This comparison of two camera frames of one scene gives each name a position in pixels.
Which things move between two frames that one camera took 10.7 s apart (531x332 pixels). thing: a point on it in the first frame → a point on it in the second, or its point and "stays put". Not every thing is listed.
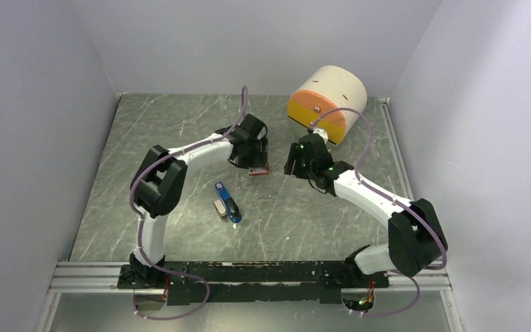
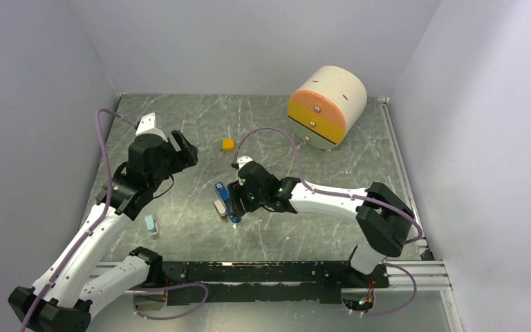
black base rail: (193, 283) stays put
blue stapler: (230, 205) stays put
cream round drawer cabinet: (325, 89) stays put
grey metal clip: (220, 209) stays put
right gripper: (295, 153) → (238, 187)
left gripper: (261, 160) → (182, 158)
